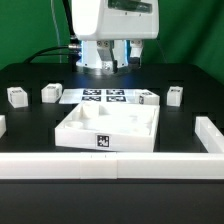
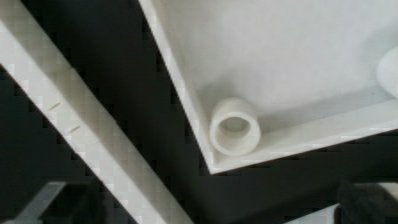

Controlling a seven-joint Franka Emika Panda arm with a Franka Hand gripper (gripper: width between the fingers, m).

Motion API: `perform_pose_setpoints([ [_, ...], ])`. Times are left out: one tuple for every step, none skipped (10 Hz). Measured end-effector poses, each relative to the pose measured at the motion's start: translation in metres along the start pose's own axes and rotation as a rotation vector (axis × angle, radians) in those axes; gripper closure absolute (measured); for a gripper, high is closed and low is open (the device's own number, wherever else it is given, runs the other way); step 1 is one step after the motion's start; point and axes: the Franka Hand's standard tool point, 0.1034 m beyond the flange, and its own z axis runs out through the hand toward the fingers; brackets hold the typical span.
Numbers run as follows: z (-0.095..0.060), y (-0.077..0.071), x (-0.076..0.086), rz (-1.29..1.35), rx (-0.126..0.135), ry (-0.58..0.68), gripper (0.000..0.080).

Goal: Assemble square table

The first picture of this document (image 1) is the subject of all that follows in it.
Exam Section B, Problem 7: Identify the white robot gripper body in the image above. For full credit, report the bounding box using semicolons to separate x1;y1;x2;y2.
71;0;158;41

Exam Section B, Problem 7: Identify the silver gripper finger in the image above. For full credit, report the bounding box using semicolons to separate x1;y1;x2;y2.
129;40;143;69
97;40;117;72

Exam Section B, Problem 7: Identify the white square table top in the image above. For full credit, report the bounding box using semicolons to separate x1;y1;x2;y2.
55;101;160;152

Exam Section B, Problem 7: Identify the white sheet with tag markers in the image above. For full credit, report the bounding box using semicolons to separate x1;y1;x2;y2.
59;88;135;104

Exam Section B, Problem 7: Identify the white U-shaped obstacle fence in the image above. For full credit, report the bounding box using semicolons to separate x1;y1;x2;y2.
0;115;224;180

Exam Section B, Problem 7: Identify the black cable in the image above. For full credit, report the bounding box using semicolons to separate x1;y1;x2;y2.
22;0;82;64

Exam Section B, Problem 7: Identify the grey thin cable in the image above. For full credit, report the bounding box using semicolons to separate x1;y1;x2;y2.
50;0;63;64

